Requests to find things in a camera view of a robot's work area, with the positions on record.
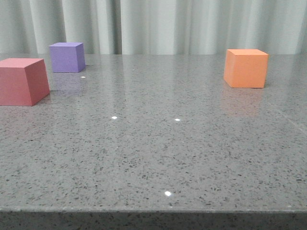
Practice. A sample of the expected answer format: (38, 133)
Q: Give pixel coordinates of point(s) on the purple foam block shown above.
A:
(67, 57)

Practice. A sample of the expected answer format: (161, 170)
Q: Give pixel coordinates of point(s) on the orange foam block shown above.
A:
(245, 68)

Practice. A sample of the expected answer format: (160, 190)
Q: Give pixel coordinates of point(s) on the pale green curtain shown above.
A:
(158, 27)

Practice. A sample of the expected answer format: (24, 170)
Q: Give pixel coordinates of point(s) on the red foam block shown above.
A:
(23, 81)

